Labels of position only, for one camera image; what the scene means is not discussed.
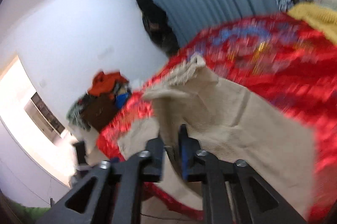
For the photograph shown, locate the beige pants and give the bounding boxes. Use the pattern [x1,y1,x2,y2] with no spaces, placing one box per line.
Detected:
[118,54,315,217]

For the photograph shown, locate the orange clothes pile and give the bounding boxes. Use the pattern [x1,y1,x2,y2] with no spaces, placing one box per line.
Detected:
[87,71,129,100]

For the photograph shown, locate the red floral satin quilt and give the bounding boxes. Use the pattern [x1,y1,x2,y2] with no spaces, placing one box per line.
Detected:
[96,12,337,223]

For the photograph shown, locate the black hanging garment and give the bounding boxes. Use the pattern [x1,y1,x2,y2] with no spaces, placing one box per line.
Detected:
[136,0,180,57]

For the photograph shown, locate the yellow knitted blanket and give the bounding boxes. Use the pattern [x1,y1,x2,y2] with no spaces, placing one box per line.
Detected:
[287,2,337,45]

